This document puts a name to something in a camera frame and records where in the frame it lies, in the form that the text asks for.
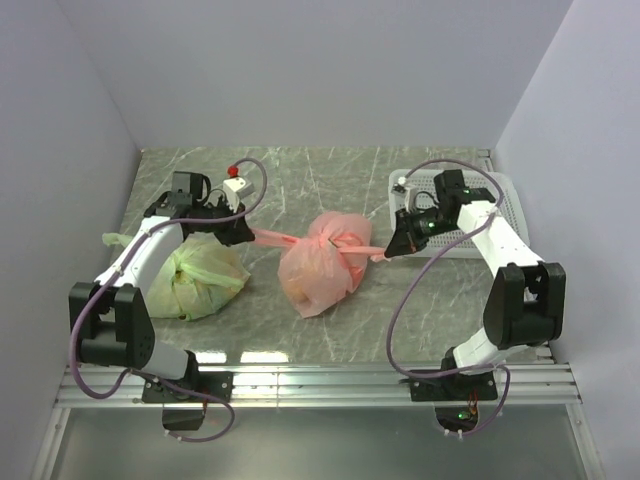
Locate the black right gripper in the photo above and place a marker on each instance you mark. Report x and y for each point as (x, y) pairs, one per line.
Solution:
(406, 239)

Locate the pink plastic bag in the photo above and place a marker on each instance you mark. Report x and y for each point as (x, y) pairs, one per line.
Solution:
(326, 265)

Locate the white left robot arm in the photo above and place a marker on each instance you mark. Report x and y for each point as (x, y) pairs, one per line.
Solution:
(110, 322)

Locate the tied green plastic bag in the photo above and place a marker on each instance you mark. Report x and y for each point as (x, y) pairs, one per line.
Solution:
(183, 281)

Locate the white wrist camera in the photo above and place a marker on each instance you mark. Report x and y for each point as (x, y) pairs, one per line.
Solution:
(402, 188)
(236, 188)

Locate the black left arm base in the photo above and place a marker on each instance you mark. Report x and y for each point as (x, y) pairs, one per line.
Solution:
(218, 384)

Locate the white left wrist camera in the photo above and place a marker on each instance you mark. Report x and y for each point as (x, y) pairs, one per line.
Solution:
(236, 188)

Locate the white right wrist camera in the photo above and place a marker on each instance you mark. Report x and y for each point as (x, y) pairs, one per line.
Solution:
(402, 188)

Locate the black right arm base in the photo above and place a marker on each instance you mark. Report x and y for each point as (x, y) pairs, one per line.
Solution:
(454, 388)

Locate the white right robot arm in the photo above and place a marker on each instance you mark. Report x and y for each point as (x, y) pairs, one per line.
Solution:
(525, 306)

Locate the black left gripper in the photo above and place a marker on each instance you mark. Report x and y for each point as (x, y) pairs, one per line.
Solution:
(239, 232)

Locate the aluminium front rail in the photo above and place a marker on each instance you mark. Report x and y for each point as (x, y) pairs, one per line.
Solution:
(378, 385)

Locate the white perforated plastic basket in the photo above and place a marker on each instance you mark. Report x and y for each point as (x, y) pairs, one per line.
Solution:
(446, 211)

